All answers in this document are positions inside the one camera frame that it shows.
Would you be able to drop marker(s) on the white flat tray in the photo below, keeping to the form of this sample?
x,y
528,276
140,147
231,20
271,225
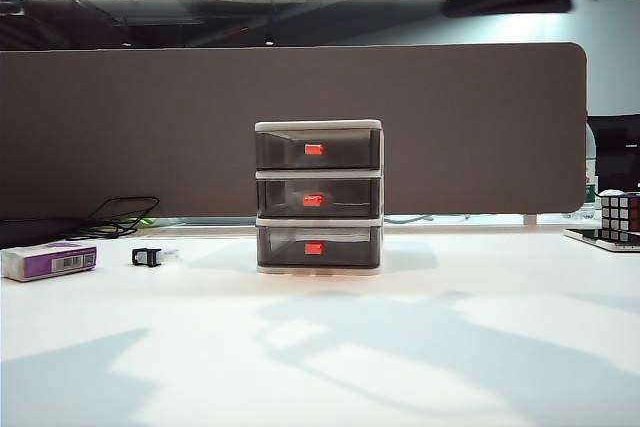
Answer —
x,y
600,241

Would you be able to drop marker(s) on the white partition foot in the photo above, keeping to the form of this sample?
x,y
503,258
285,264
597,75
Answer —
x,y
530,219

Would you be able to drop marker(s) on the purple white tissue pack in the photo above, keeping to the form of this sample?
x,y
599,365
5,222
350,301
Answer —
x,y
45,262

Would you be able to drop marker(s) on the black monitor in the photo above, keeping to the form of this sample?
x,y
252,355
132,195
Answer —
x,y
615,157

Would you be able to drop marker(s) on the brown desk partition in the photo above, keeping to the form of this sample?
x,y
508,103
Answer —
x,y
150,122

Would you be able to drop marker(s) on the white drawer cabinet frame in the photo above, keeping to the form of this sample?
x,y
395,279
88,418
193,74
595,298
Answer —
x,y
320,124

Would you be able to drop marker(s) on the rubik's cube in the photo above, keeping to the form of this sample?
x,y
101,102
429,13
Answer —
x,y
620,214

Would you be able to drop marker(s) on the clear bottle with green label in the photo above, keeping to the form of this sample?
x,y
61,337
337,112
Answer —
x,y
591,182

